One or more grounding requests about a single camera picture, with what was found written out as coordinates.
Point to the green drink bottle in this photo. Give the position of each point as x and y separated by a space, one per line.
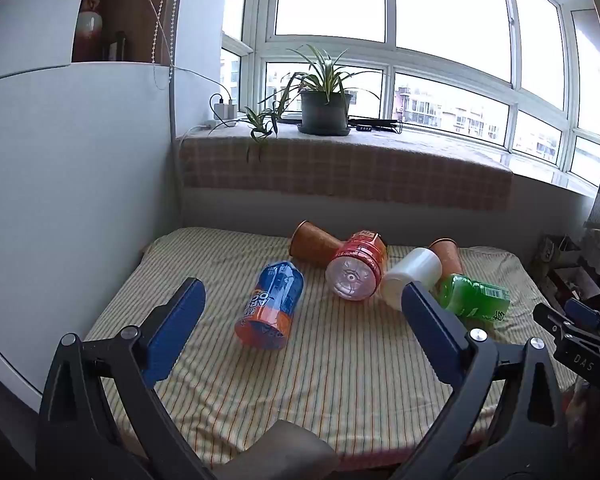
475 300

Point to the potted spider plant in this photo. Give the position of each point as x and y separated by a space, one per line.
325 107

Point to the white charger plug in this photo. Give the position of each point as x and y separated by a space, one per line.
226 109

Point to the white power strip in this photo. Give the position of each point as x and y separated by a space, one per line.
220 123

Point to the grey chair back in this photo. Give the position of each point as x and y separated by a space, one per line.
280 452

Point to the white cabinet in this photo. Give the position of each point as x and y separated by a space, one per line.
75 200

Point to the red and white vase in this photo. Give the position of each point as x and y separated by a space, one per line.
90 30

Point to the blue and orange drink bottle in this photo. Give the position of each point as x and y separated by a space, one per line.
272 305

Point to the brown paper cup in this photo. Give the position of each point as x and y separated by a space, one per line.
312 245
450 257

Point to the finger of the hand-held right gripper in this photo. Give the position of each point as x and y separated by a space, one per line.
585 315
580 355

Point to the yellow striped cloth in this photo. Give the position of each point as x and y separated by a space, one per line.
340 370

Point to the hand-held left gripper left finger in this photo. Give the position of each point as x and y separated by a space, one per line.
175 332

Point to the plaid windowsill cloth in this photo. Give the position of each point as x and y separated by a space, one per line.
350 175

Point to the cluttered storage basket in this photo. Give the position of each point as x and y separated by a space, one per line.
562 270

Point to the black device on windowsill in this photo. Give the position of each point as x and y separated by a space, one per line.
375 125

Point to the white plastic cup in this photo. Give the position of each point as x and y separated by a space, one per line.
412 272

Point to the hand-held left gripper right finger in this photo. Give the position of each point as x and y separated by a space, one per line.
430 330

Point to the red label clear bottle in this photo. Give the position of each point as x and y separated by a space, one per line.
357 265

